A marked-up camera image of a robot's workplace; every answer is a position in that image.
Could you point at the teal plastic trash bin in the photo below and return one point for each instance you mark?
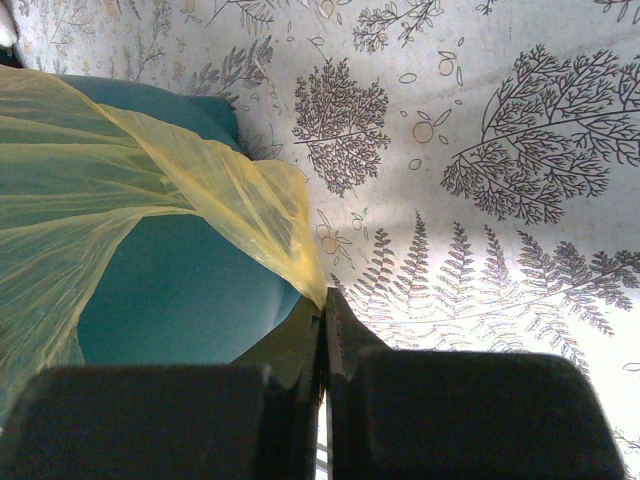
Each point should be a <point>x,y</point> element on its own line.
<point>177,292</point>

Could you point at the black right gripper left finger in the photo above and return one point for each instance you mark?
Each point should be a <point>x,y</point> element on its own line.
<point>255,418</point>

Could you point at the yellow plastic trash bag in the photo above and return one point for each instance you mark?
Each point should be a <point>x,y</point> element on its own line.
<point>77,175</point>

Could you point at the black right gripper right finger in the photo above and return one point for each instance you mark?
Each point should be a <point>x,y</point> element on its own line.
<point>409,414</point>

